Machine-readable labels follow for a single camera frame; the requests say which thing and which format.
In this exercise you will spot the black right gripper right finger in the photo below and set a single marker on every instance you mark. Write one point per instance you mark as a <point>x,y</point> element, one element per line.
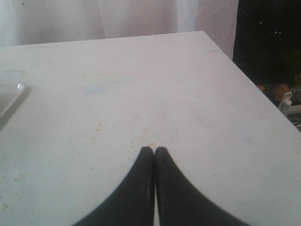
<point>180,203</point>

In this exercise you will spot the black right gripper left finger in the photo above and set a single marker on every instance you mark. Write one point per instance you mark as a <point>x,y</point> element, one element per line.
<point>132,203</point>

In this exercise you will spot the clutter beside table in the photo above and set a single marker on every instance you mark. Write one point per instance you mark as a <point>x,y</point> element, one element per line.
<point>286,98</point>

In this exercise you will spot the white square plastic tray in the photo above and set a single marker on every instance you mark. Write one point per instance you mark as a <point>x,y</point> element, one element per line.
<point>9,93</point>

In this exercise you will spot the white backdrop curtain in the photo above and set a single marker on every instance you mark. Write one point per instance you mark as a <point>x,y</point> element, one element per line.
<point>44,21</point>

